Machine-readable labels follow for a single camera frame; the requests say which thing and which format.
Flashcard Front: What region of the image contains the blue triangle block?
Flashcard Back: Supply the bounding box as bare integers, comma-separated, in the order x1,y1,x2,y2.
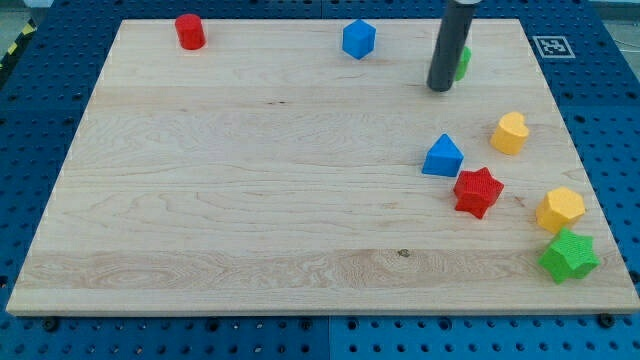
421,133,464,177

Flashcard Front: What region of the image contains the red star block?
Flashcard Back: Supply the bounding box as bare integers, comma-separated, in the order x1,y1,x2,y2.
453,167,504,219

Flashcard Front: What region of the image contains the green star block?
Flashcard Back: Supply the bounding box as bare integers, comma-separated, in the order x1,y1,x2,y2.
538,228,600,284

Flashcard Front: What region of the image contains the light wooden board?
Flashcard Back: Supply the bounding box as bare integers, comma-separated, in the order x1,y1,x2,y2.
7,19,639,317

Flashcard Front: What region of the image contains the blue cube block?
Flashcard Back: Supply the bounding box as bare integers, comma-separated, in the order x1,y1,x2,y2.
342,19,376,60

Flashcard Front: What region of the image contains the yellow heart block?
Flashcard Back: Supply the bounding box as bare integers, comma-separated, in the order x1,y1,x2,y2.
490,112,529,155

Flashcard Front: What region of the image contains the green block behind rod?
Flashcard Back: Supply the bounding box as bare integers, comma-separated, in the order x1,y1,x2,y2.
454,46,472,81

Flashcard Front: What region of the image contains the red cylinder block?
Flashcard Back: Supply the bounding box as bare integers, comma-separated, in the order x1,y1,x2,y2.
174,13,206,50

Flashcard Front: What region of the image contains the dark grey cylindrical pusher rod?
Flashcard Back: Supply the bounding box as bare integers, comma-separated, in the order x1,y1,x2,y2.
426,0,481,92

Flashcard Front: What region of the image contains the yellow hexagon block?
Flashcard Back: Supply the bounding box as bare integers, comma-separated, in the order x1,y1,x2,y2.
535,187,586,234

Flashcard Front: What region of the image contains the white fiducial marker tag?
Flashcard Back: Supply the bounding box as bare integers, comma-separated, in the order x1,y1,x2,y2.
533,35,575,59

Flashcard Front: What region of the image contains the black bolt bottom left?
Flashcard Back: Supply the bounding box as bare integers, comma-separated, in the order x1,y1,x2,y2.
41,317,59,332

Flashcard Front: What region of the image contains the black bolt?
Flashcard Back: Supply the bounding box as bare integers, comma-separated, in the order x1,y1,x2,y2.
41,317,59,332
597,313,616,329

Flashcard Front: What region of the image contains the black bolt bottom right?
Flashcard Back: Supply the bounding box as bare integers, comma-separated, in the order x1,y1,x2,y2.
597,313,616,329

